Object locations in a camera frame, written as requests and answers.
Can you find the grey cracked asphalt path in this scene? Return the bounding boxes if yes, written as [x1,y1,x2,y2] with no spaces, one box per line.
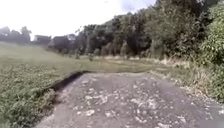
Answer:
[33,70,224,128]

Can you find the wood of dense trees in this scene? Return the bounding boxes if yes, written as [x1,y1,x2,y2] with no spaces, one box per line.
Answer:
[48,0,224,66]

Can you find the dry grass verge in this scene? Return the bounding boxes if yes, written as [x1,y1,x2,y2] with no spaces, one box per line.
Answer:
[146,56,224,104]

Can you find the mown grass field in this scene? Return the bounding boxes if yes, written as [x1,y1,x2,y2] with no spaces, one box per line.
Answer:
[0,41,174,128]

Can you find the distant row of trees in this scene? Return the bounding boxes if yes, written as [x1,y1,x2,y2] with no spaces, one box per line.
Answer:
[0,25,52,46]

